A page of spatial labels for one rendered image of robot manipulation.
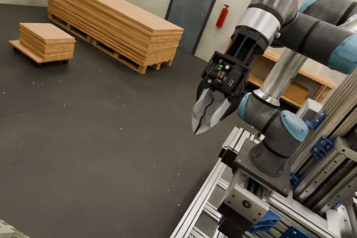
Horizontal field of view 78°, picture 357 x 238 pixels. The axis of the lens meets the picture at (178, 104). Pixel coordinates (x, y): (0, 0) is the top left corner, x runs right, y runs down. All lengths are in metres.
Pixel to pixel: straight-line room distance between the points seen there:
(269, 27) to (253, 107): 0.52
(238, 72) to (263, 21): 0.10
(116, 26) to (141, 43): 0.57
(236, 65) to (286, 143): 0.56
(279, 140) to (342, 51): 0.47
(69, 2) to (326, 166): 4.55
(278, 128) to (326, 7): 0.43
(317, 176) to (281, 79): 0.43
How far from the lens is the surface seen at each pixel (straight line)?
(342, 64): 0.53
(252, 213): 0.94
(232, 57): 0.40
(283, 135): 0.90
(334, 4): 0.92
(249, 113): 0.92
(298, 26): 0.54
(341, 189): 1.12
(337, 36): 0.54
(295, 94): 5.03
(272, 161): 0.95
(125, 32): 3.90
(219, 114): 0.44
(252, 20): 0.44
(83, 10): 4.57
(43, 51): 3.28
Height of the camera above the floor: 1.55
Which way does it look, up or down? 28 degrees down
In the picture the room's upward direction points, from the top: 22 degrees clockwise
